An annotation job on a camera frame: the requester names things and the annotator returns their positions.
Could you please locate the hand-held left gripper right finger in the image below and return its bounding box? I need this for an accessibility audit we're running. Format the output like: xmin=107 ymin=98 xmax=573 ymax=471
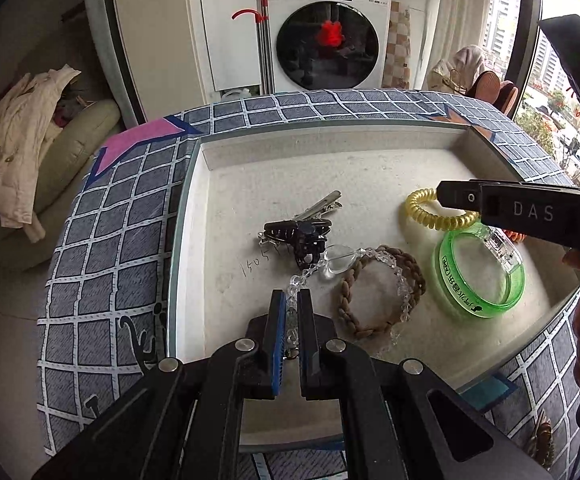
xmin=299 ymin=290 xmax=553 ymax=480

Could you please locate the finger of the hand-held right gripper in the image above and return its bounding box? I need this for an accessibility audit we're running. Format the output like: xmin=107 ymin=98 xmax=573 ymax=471
xmin=436 ymin=179 xmax=580 ymax=251

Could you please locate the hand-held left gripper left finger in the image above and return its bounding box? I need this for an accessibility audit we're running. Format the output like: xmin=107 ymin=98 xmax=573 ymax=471
xmin=32 ymin=290 xmax=287 ymax=480

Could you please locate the brown braided hair tie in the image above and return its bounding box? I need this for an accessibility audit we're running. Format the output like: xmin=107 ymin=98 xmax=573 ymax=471
xmin=332 ymin=245 xmax=427 ymax=345

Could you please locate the clear crystal bead bracelet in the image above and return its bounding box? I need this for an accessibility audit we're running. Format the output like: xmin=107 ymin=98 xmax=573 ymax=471
xmin=285 ymin=244 xmax=417 ymax=361

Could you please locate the black claw hair clip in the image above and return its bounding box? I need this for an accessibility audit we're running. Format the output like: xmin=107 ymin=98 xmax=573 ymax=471
xmin=259 ymin=219 xmax=333 ymax=269

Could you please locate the green translucent bangle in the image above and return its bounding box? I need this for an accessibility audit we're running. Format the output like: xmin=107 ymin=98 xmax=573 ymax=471
xmin=432 ymin=225 xmax=527 ymax=322

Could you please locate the yellow spiral hair tie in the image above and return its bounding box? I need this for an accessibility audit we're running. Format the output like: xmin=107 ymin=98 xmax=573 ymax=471
xmin=404 ymin=187 xmax=482 ymax=232

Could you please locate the silver metal hair clip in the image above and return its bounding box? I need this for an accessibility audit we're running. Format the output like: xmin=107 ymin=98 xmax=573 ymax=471
xmin=294 ymin=190 xmax=343 ymax=224

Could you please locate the shallow grey cardboard box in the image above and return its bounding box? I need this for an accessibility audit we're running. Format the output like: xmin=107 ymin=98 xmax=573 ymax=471
xmin=167 ymin=122 xmax=580 ymax=453

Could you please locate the beige towel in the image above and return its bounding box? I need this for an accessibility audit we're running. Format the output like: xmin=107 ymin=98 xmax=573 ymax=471
xmin=450 ymin=45 xmax=486 ymax=93

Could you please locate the checked brown cloth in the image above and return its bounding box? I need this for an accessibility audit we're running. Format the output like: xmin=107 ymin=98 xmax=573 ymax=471
xmin=382 ymin=0 xmax=413 ymax=90

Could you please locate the grey checked tablecloth with stars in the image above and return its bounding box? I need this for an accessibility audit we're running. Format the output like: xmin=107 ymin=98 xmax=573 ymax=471
xmin=37 ymin=89 xmax=580 ymax=480

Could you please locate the white front-load washing machine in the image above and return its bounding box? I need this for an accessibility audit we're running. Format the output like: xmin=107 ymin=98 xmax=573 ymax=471
xmin=259 ymin=0 xmax=393 ymax=94

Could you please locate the pale green sofa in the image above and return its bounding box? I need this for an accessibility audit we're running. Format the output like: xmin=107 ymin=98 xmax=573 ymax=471
xmin=0 ymin=99 xmax=123 ymax=271

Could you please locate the white tall cabinet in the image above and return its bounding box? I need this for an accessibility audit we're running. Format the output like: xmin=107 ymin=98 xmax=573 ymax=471
xmin=197 ymin=0 xmax=263 ymax=98

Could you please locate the cream jacket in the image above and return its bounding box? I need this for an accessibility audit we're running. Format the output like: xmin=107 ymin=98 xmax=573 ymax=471
xmin=0 ymin=65 xmax=81 ymax=243

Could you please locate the black window frame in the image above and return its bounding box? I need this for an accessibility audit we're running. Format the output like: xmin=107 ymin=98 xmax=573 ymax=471
xmin=507 ymin=0 xmax=546 ymax=121

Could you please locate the red-handled mop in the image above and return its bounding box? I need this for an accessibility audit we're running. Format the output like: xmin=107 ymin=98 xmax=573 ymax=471
xmin=231 ymin=0 xmax=273 ymax=94

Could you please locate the black door frame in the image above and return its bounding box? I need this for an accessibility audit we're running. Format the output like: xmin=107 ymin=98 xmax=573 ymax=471
xmin=80 ymin=0 xmax=147 ymax=128

